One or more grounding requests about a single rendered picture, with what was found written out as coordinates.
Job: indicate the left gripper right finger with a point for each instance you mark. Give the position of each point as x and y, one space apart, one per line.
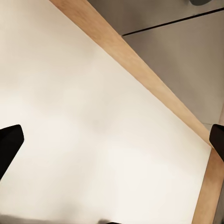
217 139

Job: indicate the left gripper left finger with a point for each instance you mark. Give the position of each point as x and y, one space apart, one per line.
11 140

